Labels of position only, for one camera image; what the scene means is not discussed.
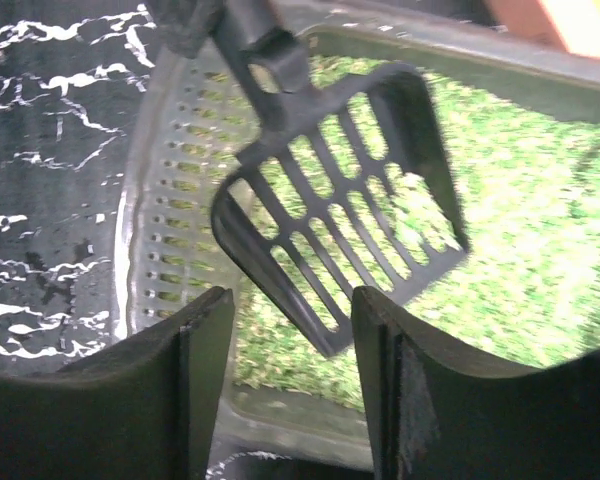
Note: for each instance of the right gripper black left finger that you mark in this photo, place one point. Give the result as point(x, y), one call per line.
point(144, 408)

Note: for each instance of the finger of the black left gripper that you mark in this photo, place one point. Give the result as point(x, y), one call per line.
point(184, 25)

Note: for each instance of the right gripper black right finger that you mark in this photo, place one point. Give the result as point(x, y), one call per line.
point(439, 408)

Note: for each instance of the black slotted litter scoop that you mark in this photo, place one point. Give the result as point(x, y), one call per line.
point(316, 148)

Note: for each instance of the dark green litter box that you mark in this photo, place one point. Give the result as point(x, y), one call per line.
point(194, 120)

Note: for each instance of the peach plastic file organizer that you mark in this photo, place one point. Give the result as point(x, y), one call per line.
point(572, 26)

